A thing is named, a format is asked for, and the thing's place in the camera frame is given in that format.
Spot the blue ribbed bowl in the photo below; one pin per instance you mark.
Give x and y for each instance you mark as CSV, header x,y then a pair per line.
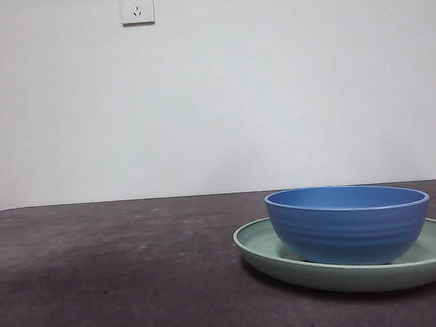
x,y
342,229

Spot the green round plate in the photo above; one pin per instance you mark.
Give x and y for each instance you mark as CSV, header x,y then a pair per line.
x,y
361,279

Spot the white wall power socket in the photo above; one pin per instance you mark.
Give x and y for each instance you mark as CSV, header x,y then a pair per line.
x,y
137,8

